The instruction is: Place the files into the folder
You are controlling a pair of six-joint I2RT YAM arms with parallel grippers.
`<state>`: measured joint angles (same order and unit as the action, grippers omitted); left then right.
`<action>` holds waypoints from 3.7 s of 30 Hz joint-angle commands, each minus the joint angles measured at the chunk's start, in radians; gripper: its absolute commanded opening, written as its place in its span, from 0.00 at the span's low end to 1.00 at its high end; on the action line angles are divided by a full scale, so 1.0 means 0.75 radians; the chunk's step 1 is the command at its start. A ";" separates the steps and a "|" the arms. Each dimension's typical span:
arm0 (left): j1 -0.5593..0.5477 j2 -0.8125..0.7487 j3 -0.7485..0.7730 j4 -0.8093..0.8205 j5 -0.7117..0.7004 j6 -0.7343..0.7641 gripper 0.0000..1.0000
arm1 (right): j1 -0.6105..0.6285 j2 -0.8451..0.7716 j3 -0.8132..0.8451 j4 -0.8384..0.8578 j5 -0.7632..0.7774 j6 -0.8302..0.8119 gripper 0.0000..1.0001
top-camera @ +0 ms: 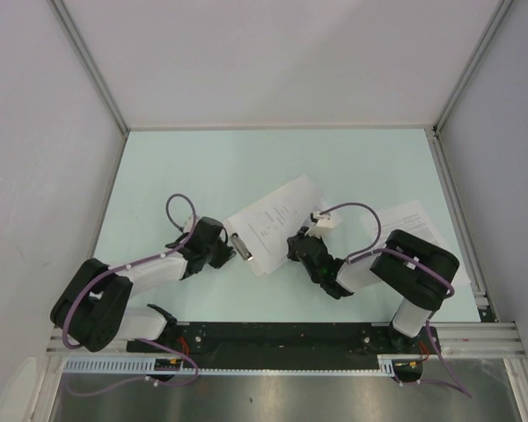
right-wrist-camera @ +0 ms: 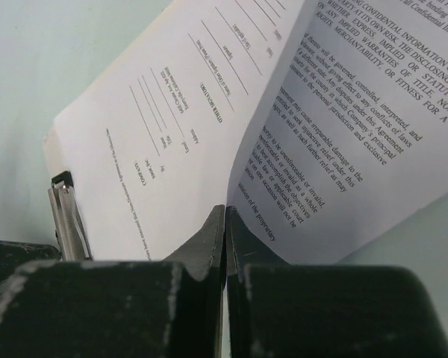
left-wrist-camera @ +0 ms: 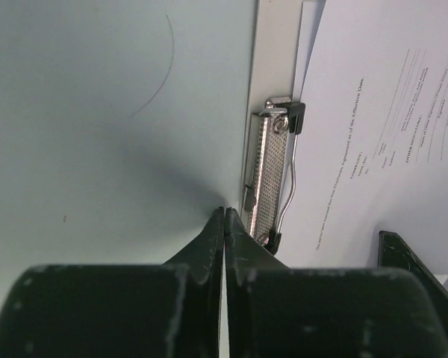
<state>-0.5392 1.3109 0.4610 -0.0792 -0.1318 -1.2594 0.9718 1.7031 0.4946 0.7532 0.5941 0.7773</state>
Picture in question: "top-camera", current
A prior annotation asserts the grey slotted cable duct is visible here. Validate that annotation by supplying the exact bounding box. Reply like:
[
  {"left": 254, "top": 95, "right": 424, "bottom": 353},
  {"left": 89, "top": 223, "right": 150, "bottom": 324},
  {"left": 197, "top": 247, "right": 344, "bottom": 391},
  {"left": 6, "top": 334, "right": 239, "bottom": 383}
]
[{"left": 63, "top": 357, "right": 394, "bottom": 377}]

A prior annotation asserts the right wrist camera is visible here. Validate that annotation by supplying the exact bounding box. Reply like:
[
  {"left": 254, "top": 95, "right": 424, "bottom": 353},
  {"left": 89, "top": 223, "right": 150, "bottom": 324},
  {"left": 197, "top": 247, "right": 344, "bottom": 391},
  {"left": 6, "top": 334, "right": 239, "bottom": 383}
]
[{"left": 309, "top": 211, "right": 341, "bottom": 237}]

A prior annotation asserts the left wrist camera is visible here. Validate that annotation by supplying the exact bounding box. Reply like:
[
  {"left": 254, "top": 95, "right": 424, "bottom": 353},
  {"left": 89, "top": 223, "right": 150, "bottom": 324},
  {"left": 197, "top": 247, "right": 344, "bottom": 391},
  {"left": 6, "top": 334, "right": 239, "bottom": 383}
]
[{"left": 182, "top": 215, "right": 198, "bottom": 233}]

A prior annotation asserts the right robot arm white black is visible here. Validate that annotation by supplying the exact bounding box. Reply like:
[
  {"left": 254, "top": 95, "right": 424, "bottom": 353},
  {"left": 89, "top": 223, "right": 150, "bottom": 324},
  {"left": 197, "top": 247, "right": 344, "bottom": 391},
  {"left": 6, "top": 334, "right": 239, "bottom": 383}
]
[{"left": 287, "top": 227, "right": 459, "bottom": 353}]

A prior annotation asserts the far right text paper sheet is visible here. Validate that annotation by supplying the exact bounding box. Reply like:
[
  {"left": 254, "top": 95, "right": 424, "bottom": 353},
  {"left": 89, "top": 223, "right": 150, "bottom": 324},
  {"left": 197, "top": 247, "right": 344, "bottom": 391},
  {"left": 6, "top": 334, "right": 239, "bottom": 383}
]
[{"left": 360, "top": 200, "right": 471, "bottom": 287}]

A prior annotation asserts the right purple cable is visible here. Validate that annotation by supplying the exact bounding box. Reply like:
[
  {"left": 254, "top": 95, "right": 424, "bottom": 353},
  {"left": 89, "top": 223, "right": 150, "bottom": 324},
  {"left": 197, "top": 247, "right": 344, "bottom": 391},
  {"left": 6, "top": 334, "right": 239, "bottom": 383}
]
[{"left": 319, "top": 202, "right": 472, "bottom": 397}]

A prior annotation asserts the aluminium corner post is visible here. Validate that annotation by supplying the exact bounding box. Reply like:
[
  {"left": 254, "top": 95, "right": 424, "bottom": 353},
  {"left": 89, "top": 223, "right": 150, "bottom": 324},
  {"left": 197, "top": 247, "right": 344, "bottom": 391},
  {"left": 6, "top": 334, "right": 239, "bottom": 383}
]
[
  {"left": 432, "top": 0, "right": 517, "bottom": 135},
  {"left": 48, "top": 0, "right": 130, "bottom": 138}
]

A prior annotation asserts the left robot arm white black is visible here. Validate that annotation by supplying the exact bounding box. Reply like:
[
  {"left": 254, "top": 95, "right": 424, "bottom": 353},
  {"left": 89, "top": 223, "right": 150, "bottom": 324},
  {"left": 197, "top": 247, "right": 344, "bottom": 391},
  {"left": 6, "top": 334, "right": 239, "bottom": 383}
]
[{"left": 50, "top": 216, "right": 235, "bottom": 353}]

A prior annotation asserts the right aluminium corner post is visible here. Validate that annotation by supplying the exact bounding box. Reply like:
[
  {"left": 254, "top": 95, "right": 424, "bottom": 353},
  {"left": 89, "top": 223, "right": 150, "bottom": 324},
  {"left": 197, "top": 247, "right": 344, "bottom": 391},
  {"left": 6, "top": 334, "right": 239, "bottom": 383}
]
[{"left": 432, "top": 0, "right": 517, "bottom": 135}]

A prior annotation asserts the aluminium front frame rail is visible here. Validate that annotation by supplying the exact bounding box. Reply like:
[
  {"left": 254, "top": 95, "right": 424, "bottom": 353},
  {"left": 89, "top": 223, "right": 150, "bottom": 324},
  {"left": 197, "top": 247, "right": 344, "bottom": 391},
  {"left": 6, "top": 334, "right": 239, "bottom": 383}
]
[{"left": 46, "top": 318, "right": 524, "bottom": 359}]

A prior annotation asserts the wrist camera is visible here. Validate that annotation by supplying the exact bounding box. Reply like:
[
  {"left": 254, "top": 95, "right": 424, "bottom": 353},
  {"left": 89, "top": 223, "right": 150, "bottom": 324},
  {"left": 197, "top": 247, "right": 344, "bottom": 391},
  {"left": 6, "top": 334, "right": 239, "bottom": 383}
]
[
  {"left": 182, "top": 215, "right": 198, "bottom": 233},
  {"left": 309, "top": 211, "right": 341, "bottom": 237}
]

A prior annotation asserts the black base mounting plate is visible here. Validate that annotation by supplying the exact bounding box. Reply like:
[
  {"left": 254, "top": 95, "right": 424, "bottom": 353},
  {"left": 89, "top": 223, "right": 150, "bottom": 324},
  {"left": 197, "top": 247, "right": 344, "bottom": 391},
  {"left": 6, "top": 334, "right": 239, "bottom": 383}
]
[{"left": 127, "top": 320, "right": 442, "bottom": 383}]

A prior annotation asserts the left aluminium corner post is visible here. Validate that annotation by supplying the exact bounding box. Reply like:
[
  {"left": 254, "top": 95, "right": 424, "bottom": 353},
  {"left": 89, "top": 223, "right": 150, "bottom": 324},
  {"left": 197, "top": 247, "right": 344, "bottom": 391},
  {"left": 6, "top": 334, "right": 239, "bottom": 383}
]
[{"left": 48, "top": 0, "right": 130, "bottom": 138}]

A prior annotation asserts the purple cable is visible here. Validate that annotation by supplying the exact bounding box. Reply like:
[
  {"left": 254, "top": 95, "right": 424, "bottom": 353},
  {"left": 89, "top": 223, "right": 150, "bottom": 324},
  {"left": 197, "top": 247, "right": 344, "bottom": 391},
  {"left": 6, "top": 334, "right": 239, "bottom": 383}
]
[
  {"left": 63, "top": 193, "right": 202, "bottom": 397},
  {"left": 319, "top": 202, "right": 472, "bottom": 397}
]

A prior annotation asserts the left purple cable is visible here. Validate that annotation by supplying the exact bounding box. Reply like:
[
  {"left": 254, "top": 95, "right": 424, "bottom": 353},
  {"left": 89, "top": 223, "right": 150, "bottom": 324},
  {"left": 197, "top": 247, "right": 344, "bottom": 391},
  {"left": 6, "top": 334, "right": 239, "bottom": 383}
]
[{"left": 63, "top": 193, "right": 202, "bottom": 397}]

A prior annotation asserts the sparse text paper sheet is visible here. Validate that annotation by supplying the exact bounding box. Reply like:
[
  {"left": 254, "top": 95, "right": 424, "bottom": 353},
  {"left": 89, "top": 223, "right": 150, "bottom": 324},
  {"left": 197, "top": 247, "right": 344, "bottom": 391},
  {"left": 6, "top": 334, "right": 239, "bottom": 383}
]
[{"left": 224, "top": 175, "right": 342, "bottom": 270}]

